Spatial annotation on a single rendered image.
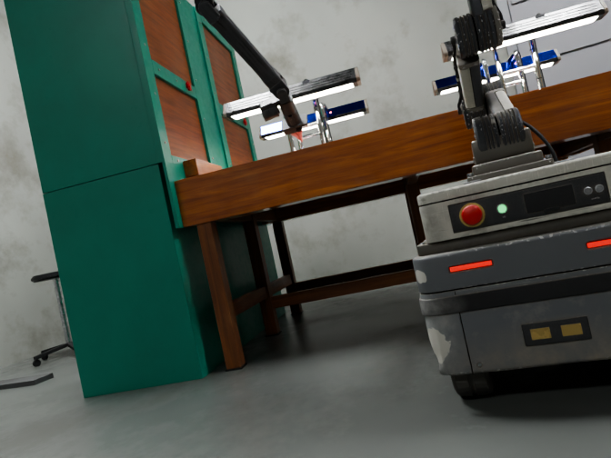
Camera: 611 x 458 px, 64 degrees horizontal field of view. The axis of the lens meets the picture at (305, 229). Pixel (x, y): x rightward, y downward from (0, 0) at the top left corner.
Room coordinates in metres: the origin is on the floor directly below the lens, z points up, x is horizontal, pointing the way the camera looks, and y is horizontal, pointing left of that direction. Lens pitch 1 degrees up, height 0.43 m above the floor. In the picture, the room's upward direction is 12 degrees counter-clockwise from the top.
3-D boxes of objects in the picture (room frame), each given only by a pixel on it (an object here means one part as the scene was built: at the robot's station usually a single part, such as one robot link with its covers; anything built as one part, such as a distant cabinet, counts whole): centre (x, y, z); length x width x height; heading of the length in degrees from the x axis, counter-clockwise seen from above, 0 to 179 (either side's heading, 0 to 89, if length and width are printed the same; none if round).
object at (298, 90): (2.13, -0.06, 1.08); 0.62 x 0.08 x 0.07; 79
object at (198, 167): (2.15, 0.38, 0.83); 0.30 x 0.06 x 0.07; 169
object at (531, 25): (1.94, -1.01, 1.08); 0.62 x 0.08 x 0.07; 79
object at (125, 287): (2.57, 0.61, 0.42); 1.36 x 0.55 x 0.84; 169
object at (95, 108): (2.57, 0.61, 1.31); 1.36 x 0.55 x 0.95; 169
